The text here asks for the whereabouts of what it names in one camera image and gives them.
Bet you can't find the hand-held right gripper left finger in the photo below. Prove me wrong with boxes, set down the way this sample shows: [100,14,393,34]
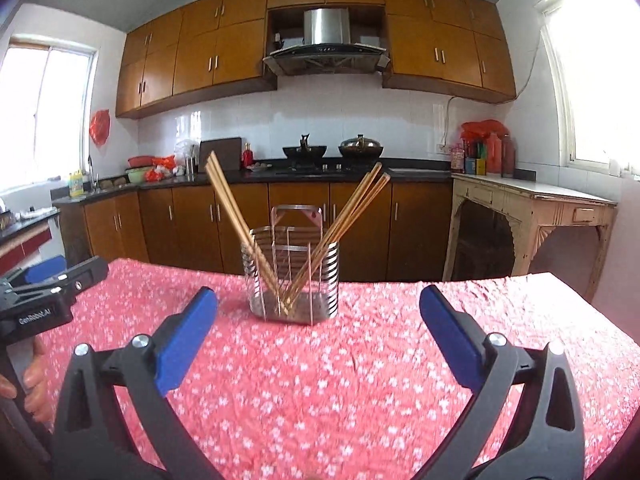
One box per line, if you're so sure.
[50,286,226,480]

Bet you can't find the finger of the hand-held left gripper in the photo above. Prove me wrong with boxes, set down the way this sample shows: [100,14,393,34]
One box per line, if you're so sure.
[0,254,69,291]
[50,256,110,294]

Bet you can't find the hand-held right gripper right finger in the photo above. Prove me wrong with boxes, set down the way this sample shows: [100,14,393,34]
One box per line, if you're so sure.
[412,284,587,480]

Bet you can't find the metal wire utensil holder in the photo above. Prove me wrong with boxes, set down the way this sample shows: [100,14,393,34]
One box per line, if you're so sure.
[241,204,341,325]

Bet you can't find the person's left hand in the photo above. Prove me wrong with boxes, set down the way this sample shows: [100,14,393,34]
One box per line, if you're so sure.
[0,337,55,423]

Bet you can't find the low dark side counter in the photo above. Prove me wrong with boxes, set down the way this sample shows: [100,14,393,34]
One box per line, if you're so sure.
[0,205,63,273]

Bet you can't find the brown base cabinets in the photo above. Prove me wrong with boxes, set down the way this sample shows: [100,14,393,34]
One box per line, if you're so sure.
[52,180,453,283]

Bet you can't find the red bag with orange print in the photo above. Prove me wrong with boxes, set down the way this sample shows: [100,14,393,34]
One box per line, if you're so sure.
[145,156,177,182]

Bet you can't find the red floral tablecloth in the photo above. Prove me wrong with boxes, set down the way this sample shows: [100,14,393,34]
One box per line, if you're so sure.
[37,257,640,480]

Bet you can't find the sliding window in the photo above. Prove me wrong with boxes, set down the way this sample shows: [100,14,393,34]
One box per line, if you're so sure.
[0,35,100,193]

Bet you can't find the cream wooden side table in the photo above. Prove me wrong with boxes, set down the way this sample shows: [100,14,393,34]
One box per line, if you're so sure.
[442,172,618,303]

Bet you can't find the black kitchen countertop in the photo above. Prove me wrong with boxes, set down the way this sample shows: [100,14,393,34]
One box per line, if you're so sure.
[52,157,453,206]

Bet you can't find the dark cutting board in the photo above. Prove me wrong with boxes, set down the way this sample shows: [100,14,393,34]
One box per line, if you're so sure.
[198,137,243,173]

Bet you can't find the dark red thermos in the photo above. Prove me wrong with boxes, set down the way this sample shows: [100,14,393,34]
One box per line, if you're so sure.
[501,134,516,179]

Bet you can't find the gas stove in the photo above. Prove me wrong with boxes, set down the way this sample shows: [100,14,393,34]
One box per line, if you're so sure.
[275,157,388,177]

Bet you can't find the black wok with lid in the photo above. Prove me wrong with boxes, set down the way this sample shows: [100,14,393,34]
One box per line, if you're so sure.
[338,134,385,159]

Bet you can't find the large bright window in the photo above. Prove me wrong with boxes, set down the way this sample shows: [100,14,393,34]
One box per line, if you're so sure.
[535,0,640,181]

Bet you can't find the steel range hood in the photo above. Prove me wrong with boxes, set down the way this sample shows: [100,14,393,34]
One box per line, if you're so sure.
[262,6,391,77]

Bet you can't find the red wall decoration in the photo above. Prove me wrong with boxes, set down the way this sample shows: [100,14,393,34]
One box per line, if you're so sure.
[89,109,111,147]

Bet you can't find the black wok with handle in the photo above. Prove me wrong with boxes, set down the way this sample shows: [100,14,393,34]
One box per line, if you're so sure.
[282,132,328,159]

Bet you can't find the brown wall cabinets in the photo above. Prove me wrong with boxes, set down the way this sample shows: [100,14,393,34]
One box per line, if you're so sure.
[115,0,517,120]

